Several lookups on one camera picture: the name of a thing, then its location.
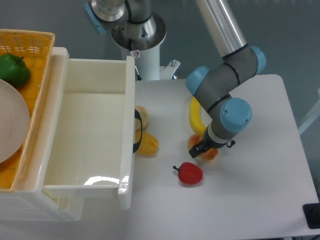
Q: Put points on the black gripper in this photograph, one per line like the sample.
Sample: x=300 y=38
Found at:
x=210 y=142

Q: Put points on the golden square bread loaf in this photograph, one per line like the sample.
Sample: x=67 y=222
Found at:
x=209 y=155

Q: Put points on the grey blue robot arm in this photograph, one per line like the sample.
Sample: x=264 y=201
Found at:
x=211 y=88

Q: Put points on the yellow banana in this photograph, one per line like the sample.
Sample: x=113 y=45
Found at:
x=195 y=119

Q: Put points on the red bell pepper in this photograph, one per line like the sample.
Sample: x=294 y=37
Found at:
x=189 y=173

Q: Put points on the white plastic drawer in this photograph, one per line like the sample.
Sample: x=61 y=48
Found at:
x=92 y=151

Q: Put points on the black device at edge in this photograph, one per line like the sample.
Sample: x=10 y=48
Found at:
x=312 y=215

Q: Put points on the white plastic drawer cabinet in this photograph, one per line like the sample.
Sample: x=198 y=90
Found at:
x=28 y=202

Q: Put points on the pale pink plate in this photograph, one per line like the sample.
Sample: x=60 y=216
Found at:
x=14 y=120

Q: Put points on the orange woven basket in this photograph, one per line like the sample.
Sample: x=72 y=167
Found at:
x=36 y=47

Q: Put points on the green bell pepper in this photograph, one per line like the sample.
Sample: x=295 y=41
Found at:
x=13 y=70

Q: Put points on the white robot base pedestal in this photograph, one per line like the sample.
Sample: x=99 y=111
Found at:
x=142 y=41

